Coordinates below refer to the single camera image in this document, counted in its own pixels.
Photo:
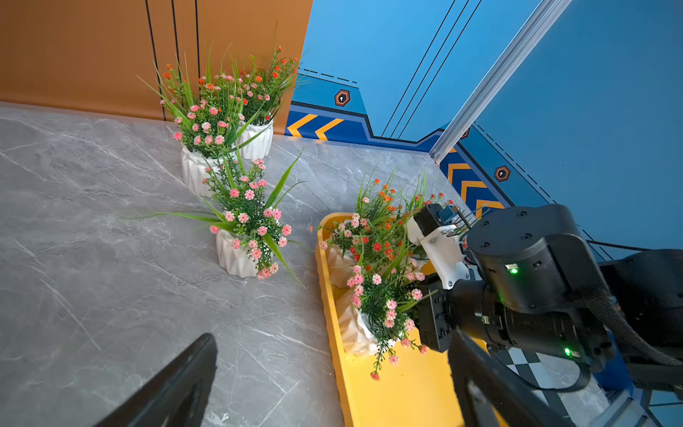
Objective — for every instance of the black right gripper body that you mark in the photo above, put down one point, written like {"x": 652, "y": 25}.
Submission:
{"x": 435, "y": 321}

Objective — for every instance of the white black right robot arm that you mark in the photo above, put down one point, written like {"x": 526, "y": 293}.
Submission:
{"x": 524, "y": 278}

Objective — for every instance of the potted plant orange flowers corner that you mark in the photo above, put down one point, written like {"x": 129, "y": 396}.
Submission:
{"x": 262, "y": 91}

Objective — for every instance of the potted plant pink flowers back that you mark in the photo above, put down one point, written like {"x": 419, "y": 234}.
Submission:
{"x": 207, "y": 115}

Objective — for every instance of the white ribbed pot pink flowers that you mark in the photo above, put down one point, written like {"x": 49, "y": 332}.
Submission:
{"x": 380, "y": 311}

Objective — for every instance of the black white chessboard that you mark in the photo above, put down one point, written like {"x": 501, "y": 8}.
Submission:
{"x": 580, "y": 408}

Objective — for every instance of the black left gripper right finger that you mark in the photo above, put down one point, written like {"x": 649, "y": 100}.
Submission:
{"x": 489, "y": 394}

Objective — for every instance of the aluminium corner post right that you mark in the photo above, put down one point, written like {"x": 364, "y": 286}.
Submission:
{"x": 524, "y": 42}

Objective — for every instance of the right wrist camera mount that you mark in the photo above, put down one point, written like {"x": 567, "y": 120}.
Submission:
{"x": 439, "y": 230}

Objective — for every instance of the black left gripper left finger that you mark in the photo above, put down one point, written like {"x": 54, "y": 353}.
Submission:
{"x": 177, "y": 395}

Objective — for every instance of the potted plant pink flowers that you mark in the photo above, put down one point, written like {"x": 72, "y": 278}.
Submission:
{"x": 207, "y": 115}
{"x": 244, "y": 216}

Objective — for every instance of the potted plant orange red flowers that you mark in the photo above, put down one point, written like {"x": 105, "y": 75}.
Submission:
{"x": 384, "y": 209}

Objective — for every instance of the yellow plastic storage tray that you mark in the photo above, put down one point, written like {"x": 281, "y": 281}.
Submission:
{"x": 418, "y": 391}

